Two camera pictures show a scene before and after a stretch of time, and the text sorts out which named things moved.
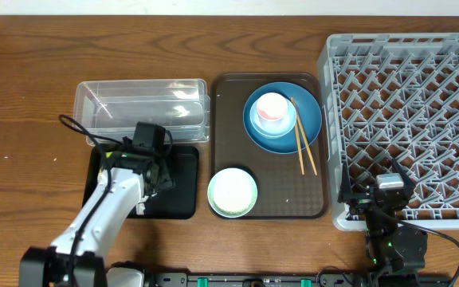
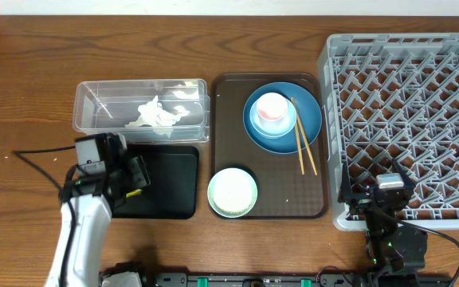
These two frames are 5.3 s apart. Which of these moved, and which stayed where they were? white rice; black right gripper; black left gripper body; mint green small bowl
Moved: black left gripper body
Stayed: mint green small bowl; black right gripper; white rice
